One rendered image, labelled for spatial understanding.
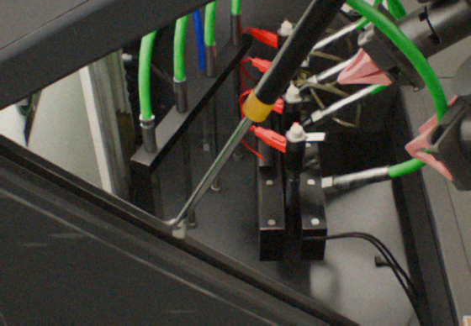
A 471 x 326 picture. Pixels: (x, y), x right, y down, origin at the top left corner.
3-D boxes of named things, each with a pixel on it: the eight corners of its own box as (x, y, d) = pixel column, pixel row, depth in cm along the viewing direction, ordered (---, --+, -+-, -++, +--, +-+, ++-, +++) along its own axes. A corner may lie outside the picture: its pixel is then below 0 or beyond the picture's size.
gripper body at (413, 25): (367, 7, 88) (416, -23, 83) (416, 63, 92) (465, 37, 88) (360, 38, 84) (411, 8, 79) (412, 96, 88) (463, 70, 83)
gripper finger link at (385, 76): (320, 38, 93) (377, 3, 87) (355, 75, 96) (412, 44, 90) (309, 70, 89) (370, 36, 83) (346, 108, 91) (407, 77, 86)
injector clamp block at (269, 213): (320, 286, 117) (328, 227, 106) (258, 287, 116) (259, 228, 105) (305, 139, 141) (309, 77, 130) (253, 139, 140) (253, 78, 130)
